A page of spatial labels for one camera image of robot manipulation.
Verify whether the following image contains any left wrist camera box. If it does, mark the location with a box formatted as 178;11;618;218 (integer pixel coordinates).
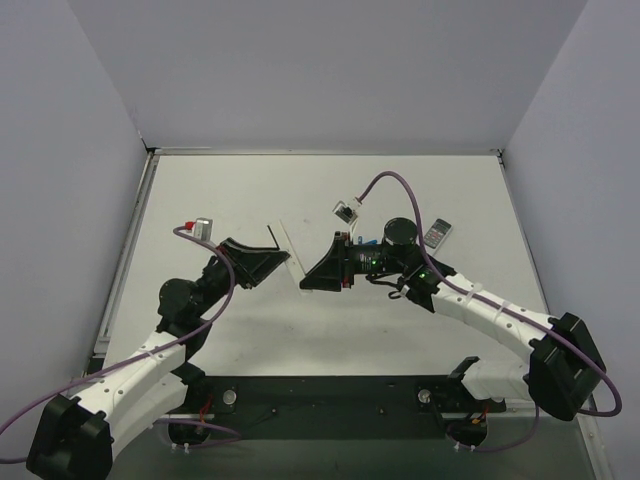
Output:
184;217;214;242

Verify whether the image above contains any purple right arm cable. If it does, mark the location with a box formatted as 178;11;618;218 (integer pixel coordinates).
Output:
357;171;623;454

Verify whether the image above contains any long white remote control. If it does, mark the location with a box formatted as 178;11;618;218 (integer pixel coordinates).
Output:
267;220;306;285

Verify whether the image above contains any aluminium table edge rail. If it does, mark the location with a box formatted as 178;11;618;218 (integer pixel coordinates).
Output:
91;149;159;358

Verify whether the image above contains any small grey remote control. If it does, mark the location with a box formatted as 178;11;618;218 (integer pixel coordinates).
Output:
423;218;453;255

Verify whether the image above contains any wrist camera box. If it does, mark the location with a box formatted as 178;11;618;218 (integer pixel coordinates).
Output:
332;197;362;225
184;217;214;242

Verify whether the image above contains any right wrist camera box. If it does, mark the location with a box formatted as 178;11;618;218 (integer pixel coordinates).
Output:
332;197;362;225

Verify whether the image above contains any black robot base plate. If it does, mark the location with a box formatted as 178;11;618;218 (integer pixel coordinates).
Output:
82;367;509;449

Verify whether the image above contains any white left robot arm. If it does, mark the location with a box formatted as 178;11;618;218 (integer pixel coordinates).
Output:
26;238;290;479

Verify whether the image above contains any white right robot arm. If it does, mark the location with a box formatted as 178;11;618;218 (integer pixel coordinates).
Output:
299;217;606;421

